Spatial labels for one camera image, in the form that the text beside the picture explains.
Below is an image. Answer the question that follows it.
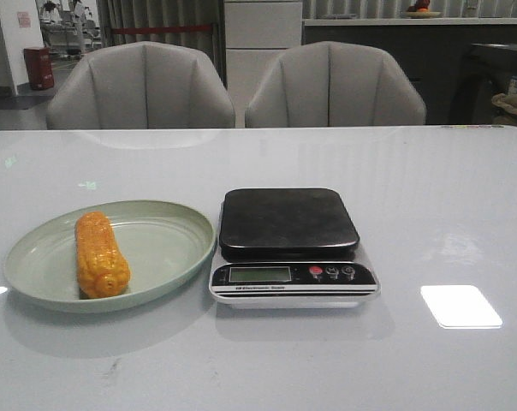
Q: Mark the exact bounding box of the white drawer cabinet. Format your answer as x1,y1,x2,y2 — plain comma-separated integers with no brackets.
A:
223,1,303,127

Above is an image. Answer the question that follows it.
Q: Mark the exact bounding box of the light green oval plate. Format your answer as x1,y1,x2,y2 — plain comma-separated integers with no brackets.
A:
3,200,216,313

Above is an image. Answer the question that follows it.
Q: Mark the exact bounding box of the orange corn cob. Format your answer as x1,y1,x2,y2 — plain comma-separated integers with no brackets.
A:
75,211,131,299

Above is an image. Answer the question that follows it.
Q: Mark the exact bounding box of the dark side table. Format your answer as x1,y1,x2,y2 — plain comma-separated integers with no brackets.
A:
449,44,517,124

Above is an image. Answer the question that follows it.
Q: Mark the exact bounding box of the right grey upholstered chair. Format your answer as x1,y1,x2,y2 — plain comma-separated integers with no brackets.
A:
245,41,426,128

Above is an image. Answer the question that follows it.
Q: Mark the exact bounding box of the pink wall notice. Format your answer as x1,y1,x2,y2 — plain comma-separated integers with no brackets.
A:
17,11,31,28

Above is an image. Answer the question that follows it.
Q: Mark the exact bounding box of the grey upholstered chair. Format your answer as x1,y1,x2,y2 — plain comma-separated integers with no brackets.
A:
45,41,235,130
245,41,426,128

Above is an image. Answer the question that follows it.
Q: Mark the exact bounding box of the tan cushion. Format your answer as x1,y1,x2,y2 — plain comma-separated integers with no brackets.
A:
491,93,517,127

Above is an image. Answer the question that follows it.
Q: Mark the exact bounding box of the coloured sticker strip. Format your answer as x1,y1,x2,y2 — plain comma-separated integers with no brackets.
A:
440,124,505,129

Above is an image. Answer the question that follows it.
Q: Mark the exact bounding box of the dark sideboard counter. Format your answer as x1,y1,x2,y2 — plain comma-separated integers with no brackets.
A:
303,17,517,124

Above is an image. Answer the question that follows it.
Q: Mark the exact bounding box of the fruit bowl on counter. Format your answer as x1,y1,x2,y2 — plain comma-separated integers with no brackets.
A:
401,0,441,19

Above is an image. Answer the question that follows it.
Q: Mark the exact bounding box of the red barrier tape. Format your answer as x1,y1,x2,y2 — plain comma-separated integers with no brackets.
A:
110,24,214,35

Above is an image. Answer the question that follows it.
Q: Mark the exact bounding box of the red trash bin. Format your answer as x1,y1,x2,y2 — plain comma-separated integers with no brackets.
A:
23,47,55,90

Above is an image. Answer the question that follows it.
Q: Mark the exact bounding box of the digital kitchen scale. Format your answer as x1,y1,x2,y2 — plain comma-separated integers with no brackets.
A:
209,188,381,309

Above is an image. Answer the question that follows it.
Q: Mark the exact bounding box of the left grey upholstered chair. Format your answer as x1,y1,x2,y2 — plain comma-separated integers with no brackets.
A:
45,41,235,130

